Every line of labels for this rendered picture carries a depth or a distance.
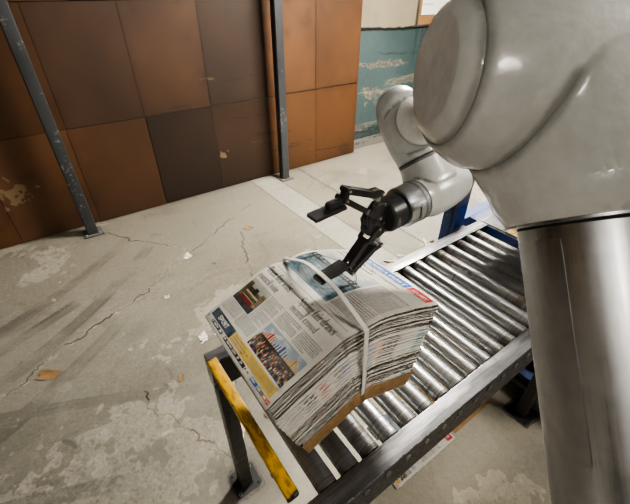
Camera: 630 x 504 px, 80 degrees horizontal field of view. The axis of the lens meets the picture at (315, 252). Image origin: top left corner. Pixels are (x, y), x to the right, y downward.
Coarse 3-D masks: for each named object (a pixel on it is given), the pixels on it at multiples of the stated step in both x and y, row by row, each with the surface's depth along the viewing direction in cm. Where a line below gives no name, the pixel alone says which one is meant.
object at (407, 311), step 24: (360, 288) 79; (384, 288) 81; (408, 288) 84; (384, 312) 72; (408, 312) 76; (432, 312) 82; (384, 336) 74; (408, 336) 80; (384, 360) 77; (408, 360) 84
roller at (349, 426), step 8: (352, 416) 95; (344, 424) 93; (352, 424) 93; (360, 424) 94; (344, 432) 93; (352, 432) 92; (360, 432) 91; (352, 440) 91; (360, 440) 90; (368, 440) 90; (360, 448) 89; (368, 448) 88; (360, 456) 90
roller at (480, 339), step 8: (408, 280) 139; (440, 304) 128; (440, 312) 126; (448, 312) 125; (448, 320) 124; (456, 320) 122; (464, 320) 122; (456, 328) 122; (464, 328) 120; (472, 328) 119; (464, 336) 120; (472, 336) 118; (480, 336) 117; (488, 336) 117; (480, 344) 116; (488, 344) 114; (496, 344) 114; (488, 352) 114; (496, 352) 112
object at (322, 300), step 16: (304, 256) 88; (288, 272) 83; (304, 272) 83; (304, 288) 78; (320, 288) 78; (320, 304) 74; (336, 304) 74; (352, 304) 74; (336, 320) 70; (352, 320) 71; (368, 320) 70; (352, 336) 68; (352, 352) 71; (368, 352) 73; (352, 368) 72; (368, 368) 75; (368, 384) 79
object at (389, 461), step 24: (528, 336) 116; (504, 360) 109; (528, 360) 119; (480, 384) 102; (504, 384) 115; (432, 408) 96; (456, 408) 96; (408, 432) 91; (432, 432) 92; (384, 456) 87; (408, 456) 88; (336, 480) 82; (360, 480) 82; (384, 480) 87
